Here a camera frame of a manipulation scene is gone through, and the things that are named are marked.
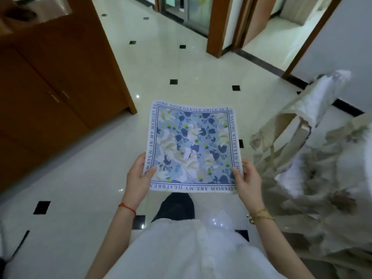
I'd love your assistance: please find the person's right hand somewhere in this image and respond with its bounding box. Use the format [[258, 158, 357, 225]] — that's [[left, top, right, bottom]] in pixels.
[[231, 158, 265, 213]]

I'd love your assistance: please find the person's left hand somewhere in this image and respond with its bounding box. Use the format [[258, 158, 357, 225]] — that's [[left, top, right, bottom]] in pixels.
[[123, 153, 158, 208]]

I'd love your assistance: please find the blue floral square cloth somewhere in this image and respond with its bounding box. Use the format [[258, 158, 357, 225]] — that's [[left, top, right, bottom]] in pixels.
[[142, 100, 243, 194]]

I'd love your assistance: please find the person's left forearm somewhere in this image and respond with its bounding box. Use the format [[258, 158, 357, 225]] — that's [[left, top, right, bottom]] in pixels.
[[86, 197, 138, 279]]

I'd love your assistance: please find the person's right forearm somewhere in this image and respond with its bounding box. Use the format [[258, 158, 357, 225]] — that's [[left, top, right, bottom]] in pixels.
[[249, 208, 316, 279]]

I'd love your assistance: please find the person's dark trouser leg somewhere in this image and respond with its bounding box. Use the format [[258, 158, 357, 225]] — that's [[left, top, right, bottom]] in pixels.
[[151, 193, 196, 223]]

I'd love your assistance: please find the beige canvas tote bag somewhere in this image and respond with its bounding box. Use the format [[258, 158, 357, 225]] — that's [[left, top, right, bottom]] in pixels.
[[250, 70, 352, 183]]

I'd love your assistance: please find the person's white shirt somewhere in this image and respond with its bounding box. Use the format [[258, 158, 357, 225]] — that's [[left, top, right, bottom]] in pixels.
[[103, 218, 286, 279]]

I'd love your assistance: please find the white floral fabric pile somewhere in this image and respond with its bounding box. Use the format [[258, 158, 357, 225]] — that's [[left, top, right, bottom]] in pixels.
[[274, 113, 372, 279]]

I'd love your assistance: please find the brown wooden cabinet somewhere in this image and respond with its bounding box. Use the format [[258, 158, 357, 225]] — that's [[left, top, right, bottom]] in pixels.
[[0, 0, 138, 194]]

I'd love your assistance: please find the glass sliding door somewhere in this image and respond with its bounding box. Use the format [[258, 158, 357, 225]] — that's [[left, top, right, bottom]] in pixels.
[[162, 0, 214, 36]]

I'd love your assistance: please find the red string bracelet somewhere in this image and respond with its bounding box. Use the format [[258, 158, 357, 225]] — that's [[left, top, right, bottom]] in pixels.
[[118, 203, 137, 216]]

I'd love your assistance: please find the gold chain bracelet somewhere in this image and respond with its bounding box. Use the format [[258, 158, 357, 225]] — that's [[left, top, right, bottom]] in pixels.
[[247, 208, 275, 225]]

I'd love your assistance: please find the brown wooden door frame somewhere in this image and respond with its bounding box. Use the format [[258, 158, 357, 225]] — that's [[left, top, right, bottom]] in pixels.
[[282, 0, 344, 80], [206, 0, 235, 58]]

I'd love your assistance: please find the black cable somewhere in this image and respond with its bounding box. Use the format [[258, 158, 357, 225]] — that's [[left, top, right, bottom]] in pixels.
[[0, 229, 31, 279]]

